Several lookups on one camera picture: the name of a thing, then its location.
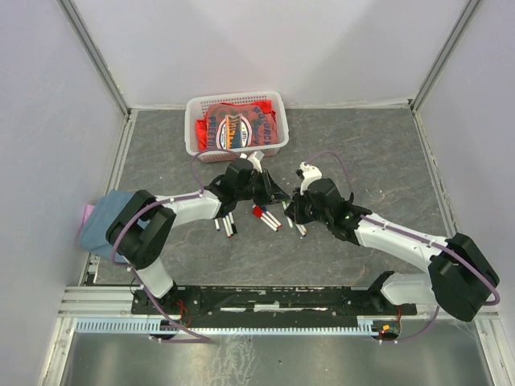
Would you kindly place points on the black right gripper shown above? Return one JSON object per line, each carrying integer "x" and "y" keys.
{"x": 294, "y": 208}

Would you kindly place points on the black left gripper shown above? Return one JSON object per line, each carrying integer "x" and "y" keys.
{"x": 272, "y": 192}

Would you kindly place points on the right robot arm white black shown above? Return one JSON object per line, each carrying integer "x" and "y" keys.
{"x": 453, "y": 273}

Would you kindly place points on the circuit board with leds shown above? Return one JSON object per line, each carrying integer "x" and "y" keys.
{"x": 389, "y": 331}

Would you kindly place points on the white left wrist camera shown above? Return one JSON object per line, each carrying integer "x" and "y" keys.
{"x": 255, "y": 158}

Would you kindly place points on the uncapped white marker black end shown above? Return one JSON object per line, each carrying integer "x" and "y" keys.
{"x": 232, "y": 225}

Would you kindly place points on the aluminium frame rail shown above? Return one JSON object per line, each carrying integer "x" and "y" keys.
{"x": 121, "y": 301}

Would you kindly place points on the uncapped white marker red end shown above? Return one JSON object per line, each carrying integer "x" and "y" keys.
{"x": 228, "y": 227}

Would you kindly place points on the white plastic basket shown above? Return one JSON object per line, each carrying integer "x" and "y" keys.
{"x": 197, "y": 107}

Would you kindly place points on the blue cloth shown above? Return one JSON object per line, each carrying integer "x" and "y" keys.
{"x": 92, "y": 234}

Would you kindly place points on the orange printed cloth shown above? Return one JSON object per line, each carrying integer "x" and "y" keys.
{"x": 236, "y": 126}

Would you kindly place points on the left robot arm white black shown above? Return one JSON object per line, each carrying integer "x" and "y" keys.
{"x": 141, "y": 228}

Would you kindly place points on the white marker red eraser cap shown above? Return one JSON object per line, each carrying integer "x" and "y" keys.
{"x": 271, "y": 216}

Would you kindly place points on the pink cloth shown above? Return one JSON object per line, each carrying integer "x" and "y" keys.
{"x": 88, "y": 212}

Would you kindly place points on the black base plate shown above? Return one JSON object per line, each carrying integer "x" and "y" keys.
{"x": 269, "y": 320}

